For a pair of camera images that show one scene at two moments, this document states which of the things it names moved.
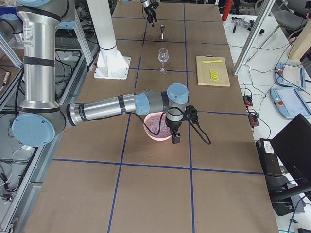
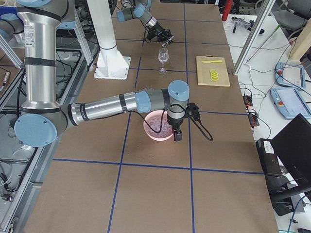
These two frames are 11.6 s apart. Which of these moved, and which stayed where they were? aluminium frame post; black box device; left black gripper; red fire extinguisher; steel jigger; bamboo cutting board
Moved: left black gripper; steel jigger
Stayed: bamboo cutting board; black box device; aluminium frame post; red fire extinguisher
